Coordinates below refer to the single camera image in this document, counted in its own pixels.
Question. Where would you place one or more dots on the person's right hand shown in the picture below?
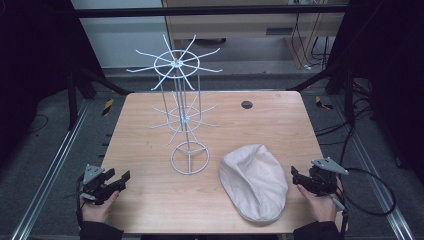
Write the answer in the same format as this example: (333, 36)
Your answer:
(320, 206)

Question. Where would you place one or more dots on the black metal stand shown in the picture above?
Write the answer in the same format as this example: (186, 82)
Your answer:
(336, 90)
(83, 90)

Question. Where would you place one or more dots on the wooden cabinet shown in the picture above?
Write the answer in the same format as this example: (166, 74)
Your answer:
(233, 23)

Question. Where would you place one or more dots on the person's left hand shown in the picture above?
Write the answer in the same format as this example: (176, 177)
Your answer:
(98, 207)

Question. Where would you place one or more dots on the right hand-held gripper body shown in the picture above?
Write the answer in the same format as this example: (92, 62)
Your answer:
(325, 178)

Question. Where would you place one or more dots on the black metal frame bar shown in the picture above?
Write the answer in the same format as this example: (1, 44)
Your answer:
(206, 11)

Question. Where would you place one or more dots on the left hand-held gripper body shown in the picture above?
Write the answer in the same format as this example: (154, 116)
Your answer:
(94, 186)

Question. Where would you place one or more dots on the aluminium floor rail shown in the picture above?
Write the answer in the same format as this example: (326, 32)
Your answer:
(373, 166)
(46, 173)

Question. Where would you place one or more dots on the white cap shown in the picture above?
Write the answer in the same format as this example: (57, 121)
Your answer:
(254, 182)

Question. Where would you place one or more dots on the yellow black striped tape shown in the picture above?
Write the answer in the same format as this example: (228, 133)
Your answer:
(322, 103)
(107, 107)

